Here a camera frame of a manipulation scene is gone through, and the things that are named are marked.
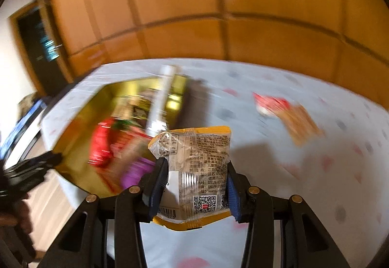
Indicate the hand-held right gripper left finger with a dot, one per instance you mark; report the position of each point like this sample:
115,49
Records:
158,192

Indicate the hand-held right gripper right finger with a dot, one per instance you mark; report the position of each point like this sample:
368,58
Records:
232,198

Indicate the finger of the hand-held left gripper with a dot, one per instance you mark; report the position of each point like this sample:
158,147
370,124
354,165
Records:
39,164

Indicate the purple snack packet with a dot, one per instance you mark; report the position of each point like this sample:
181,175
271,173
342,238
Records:
136,169

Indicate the yellow clear cookie packet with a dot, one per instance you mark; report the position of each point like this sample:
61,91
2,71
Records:
197,161

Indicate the peanut bar packet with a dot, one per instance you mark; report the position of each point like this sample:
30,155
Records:
127,149

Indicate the gold box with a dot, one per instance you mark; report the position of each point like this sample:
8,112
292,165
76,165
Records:
82,122

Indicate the brown snack packet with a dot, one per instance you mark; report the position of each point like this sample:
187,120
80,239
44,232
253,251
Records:
139,111

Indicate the person's left hand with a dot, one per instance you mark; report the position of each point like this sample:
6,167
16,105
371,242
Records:
21,215

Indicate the blue and black object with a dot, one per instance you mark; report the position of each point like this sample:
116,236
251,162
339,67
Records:
18,125

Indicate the gold and white packet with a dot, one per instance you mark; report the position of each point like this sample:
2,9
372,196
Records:
161,98

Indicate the orange snack packet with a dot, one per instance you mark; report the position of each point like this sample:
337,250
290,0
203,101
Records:
299,125

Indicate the red and white snack packet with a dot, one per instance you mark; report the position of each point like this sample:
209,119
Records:
269,104

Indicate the dark wooden door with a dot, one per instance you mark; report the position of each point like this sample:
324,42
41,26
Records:
39,58

